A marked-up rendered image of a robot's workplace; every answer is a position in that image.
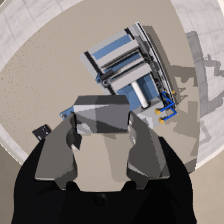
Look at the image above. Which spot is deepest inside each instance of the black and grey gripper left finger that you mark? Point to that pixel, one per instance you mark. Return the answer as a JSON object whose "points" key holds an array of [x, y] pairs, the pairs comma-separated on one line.
{"points": [[49, 167]]}

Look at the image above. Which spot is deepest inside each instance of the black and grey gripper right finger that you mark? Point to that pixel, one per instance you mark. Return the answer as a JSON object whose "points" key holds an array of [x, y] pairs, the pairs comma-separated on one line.
{"points": [[154, 165]]}

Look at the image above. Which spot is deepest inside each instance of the grey metal block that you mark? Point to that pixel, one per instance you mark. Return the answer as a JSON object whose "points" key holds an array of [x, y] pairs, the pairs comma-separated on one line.
{"points": [[102, 114]]}

